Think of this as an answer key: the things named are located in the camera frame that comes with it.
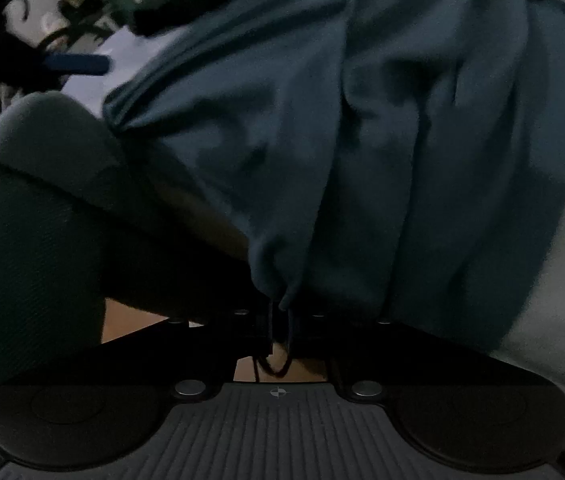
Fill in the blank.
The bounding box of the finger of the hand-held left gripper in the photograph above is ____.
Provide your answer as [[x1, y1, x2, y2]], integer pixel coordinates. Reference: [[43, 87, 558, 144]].
[[37, 52, 112, 79]]

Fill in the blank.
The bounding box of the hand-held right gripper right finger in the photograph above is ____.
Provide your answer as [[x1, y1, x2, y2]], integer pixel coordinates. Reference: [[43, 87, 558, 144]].
[[294, 311, 483, 404]]

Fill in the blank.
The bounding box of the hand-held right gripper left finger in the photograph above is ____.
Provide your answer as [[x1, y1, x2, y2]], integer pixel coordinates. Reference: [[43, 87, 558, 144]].
[[102, 309, 272, 402]]

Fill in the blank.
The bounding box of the teal blue t-shirt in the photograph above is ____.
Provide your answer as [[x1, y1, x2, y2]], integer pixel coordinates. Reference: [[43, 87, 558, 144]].
[[101, 0, 565, 358]]

